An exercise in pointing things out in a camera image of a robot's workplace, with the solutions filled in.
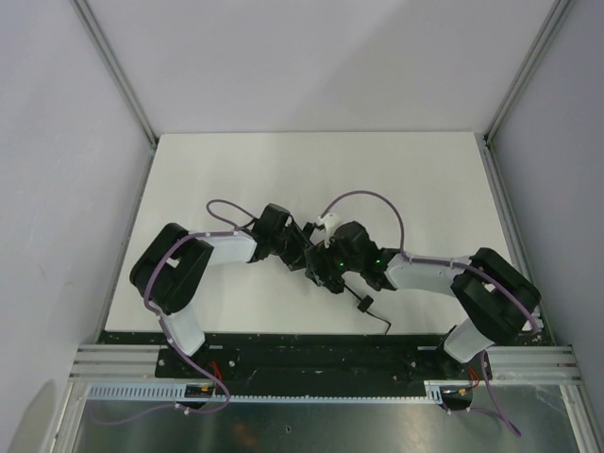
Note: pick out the right aluminium frame post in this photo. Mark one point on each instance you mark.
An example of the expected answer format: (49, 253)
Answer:
(543, 40)

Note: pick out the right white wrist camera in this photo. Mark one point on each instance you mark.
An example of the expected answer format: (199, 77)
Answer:
(329, 223)

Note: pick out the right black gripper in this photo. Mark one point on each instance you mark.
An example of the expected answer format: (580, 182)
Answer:
(319, 266)

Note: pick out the aluminium frame post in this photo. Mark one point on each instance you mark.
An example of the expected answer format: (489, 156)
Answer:
(114, 68)
(543, 40)

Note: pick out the black folding umbrella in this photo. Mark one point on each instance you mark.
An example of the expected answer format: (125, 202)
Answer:
(350, 250)

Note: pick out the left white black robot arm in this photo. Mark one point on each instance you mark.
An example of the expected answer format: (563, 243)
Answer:
(170, 270)

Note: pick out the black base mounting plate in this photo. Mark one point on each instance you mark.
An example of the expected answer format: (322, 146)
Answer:
(331, 366)

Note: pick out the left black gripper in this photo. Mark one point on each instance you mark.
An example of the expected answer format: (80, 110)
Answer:
(296, 245)

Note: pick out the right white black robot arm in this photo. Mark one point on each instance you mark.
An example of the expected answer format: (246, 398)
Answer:
(497, 299)

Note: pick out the left aluminium frame post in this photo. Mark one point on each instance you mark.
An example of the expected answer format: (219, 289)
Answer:
(114, 68)

